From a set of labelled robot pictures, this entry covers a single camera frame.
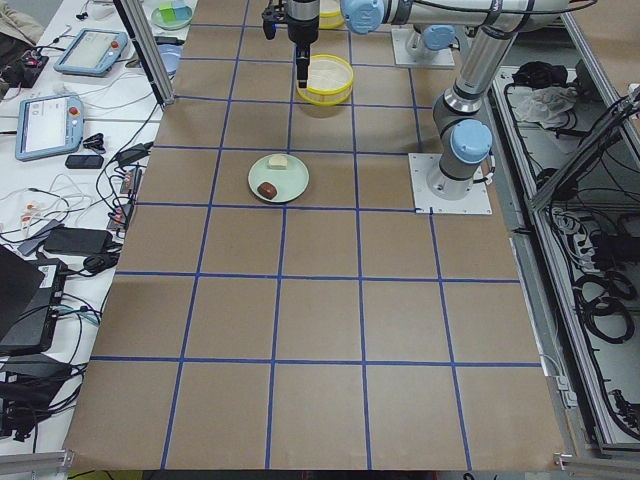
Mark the black laptop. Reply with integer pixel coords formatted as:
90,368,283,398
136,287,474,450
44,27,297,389
1,247,67,356

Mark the white crumpled cloth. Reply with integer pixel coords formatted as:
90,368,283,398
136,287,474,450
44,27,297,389
514,86,578,129

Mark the white bun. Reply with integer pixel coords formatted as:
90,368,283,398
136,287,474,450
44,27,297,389
267,154,288,170

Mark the black power adapter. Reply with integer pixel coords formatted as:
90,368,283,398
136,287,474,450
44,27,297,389
43,227,112,256

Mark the upper teach pendant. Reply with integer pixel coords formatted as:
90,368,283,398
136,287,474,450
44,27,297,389
54,28,129,77

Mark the black phone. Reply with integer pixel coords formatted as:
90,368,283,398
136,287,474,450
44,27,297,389
65,154,104,170

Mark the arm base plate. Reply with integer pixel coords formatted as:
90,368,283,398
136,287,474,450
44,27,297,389
408,153,492,215
391,24,456,70

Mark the light green plate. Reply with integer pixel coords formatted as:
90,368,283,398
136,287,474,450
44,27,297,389
248,154,309,204

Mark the teach pendant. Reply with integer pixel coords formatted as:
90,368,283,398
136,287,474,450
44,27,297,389
54,28,129,77
15,95,84,162

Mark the lower teach pendant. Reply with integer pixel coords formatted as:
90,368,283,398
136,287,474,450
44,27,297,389
15,95,84,162

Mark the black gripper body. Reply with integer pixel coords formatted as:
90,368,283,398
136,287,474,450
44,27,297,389
261,0,320,46

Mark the yellow steamer basket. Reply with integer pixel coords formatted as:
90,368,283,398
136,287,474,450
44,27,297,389
296,54,354,106
319,0,344,30

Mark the green plate with blocks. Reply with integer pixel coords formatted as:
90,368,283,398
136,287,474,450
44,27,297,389
151,0,193,31

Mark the aluminium frame post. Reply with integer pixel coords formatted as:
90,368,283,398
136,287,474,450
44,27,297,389
114,0,174,108

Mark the brown bun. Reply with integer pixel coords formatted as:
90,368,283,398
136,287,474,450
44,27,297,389
257,182,278,200

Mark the blue plate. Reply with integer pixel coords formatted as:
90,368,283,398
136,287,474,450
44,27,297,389
158,44,183,77

